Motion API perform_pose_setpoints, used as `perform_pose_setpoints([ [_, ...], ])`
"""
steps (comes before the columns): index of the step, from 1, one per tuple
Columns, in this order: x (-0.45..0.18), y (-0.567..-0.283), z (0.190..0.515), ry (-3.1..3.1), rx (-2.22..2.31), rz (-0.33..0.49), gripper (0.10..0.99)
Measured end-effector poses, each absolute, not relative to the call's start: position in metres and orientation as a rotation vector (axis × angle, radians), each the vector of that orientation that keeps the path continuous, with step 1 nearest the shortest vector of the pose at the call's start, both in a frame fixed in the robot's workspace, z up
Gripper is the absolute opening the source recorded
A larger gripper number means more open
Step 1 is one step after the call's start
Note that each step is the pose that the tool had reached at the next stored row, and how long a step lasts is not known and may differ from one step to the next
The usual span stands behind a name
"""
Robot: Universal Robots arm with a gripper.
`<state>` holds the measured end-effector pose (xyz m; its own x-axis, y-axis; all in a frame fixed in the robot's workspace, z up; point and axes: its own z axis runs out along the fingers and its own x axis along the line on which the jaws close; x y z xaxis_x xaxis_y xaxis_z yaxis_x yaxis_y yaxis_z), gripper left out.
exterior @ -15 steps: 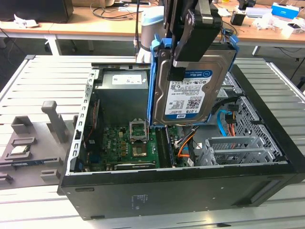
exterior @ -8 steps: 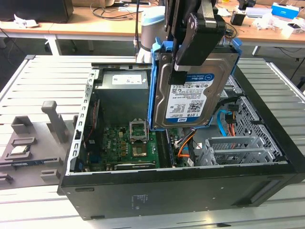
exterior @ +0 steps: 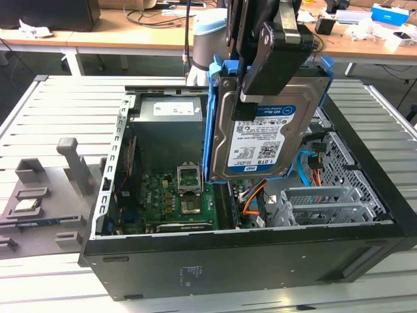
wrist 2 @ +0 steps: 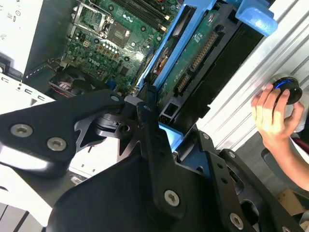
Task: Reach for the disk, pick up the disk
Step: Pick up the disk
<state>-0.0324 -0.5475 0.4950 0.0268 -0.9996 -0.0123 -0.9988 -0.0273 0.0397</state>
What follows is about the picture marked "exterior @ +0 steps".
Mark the silver CPU chip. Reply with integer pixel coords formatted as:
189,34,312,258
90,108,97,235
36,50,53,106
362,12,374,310
14,199,43,213

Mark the metal mounting bracket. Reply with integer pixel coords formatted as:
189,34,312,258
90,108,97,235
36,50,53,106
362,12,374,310
276,0,302,48

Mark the grey parts rack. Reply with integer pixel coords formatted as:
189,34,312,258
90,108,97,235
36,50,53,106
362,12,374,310
0,136,108,261

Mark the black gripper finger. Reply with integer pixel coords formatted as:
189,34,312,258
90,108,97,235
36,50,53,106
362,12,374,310
231,21,315,120

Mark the light blue data wire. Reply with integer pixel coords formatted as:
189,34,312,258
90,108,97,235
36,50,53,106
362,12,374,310
296,151,315,188

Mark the wooden desk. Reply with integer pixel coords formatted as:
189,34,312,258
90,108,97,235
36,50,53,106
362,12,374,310
0,0,417,76

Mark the thin black cable with plug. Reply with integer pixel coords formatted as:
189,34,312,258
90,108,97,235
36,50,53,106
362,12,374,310
182,0,192,78

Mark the black graphics card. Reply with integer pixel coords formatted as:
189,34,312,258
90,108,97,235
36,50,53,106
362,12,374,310
145,221,214,233

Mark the metal disk bay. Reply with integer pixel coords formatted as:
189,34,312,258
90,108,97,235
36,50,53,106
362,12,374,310
270,186,379,229

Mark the grey power supply unit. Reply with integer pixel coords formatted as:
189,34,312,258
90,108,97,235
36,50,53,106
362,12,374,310
127,97,209,164

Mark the black RAM slot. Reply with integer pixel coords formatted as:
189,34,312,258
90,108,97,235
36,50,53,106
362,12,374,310
226,181,242,228
213,183,236,230

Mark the CPU socket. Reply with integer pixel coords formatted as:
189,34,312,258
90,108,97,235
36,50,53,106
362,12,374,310
180,194,205,216

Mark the black open PC case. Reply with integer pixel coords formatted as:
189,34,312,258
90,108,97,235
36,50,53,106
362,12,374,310
77,85,417,301

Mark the green motherboard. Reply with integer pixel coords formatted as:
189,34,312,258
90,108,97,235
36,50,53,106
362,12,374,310
110,159,261,234

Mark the metal socket cover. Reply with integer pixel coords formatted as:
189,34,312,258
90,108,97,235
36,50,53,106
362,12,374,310
176,161,205,196

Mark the large black equipment box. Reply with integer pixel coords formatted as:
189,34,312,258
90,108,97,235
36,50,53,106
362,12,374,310
0,0,101,32

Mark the white crumpled paper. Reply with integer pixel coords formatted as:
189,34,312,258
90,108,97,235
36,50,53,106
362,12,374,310
18,20,53,38

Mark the orange red wire bundle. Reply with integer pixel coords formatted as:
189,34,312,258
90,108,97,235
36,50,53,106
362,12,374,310
309,142,326,187

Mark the hard disk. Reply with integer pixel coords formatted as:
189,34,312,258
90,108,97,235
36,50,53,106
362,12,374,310
202,54,336,183

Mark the blue cardboard box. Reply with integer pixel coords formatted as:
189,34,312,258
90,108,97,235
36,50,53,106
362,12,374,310
371,3,410,25

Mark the white crumpled plastic bag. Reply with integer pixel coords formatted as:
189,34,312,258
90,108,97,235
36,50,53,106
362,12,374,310
344,16,417,47

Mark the black sleeved wire bundle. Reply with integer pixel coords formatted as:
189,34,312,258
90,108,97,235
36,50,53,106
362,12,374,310
301,130,326,146

